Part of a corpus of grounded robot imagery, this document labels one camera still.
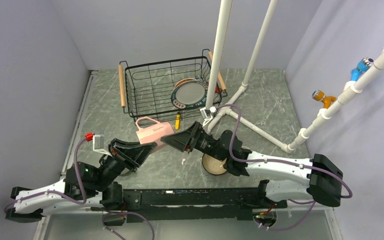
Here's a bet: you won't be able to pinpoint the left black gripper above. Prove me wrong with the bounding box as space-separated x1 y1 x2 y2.
92 137 158 192

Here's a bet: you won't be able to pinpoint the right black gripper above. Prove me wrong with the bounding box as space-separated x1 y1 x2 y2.
161 120 227 162

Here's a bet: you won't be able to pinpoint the pink mug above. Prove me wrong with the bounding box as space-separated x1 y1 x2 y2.
135 116 175 146

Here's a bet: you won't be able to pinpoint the dark bowl cream inside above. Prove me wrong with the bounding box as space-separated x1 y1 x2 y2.
201 154 227 176

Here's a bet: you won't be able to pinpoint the green rimmed white plate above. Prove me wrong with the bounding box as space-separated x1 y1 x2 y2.
170 79 208 109

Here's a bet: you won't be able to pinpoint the orange plate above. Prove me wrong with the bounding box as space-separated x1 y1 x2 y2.
173 78 196 89

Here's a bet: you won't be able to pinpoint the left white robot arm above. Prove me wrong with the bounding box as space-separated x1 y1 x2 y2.
4 138 157 223

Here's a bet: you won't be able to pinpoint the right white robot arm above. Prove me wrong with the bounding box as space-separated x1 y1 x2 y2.
161 122 344 208

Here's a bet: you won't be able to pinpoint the orange tap on pipe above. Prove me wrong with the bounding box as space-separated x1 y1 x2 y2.
312 90 337 109

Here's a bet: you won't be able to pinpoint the blue tap on pipe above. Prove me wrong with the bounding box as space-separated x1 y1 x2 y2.
350 57 374 82

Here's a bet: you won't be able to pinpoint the yellow handled utensil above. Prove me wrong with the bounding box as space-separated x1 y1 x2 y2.
174 112 181 130

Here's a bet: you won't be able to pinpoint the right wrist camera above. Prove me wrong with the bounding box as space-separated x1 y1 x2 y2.
199 106 218 127

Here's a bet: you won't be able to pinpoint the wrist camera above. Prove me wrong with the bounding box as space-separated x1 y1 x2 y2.
199 106 218 127
84 132 111 156

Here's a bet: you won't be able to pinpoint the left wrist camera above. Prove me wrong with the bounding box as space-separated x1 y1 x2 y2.
84 132 111 156

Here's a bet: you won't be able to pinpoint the red handled scissors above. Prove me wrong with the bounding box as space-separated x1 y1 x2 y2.
214 85 222 94

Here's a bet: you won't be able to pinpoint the black wire dish rack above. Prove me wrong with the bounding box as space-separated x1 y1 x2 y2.
118 49 227 123

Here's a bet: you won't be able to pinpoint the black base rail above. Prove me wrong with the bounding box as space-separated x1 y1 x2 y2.
100 180 289 228

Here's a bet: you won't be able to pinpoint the white pvc pipe frame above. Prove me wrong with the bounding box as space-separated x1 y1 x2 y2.
205 0 384 154

